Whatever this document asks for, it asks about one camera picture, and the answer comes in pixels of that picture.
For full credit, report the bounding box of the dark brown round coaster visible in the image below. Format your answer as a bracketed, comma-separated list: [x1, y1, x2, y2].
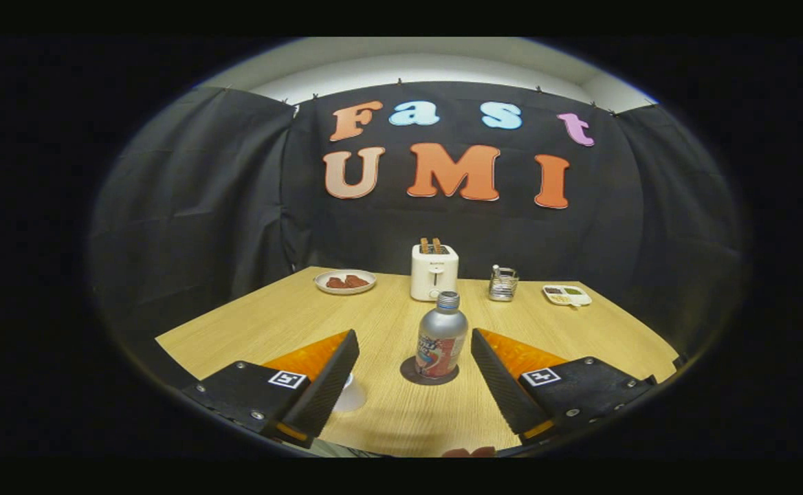
[400, 355, 460, 386]

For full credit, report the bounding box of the white toaster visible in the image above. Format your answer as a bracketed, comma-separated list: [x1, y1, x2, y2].
[410, 243, 459, 302]

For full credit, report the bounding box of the white plate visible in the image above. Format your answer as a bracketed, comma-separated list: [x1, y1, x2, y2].
[313, 269, 377, 296]

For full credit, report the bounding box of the white compartment tray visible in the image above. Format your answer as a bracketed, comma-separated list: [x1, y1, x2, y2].
[542, 284, 593, 307]

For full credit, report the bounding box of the wooden table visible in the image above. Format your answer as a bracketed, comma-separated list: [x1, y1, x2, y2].
[155, 266, 679, 458]

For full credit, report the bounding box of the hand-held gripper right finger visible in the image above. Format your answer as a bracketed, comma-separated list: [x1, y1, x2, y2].
[470, 328, 657, 444]

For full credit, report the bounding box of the silver juice bottle pink label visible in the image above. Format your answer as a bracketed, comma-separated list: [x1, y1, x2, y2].
[415, 291, 469, 380]

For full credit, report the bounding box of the white cup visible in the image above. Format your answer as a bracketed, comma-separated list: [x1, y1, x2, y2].
[333, 373, 368, 413]

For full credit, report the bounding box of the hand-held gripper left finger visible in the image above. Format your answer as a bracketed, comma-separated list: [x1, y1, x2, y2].
[181, 329, 361, 449]

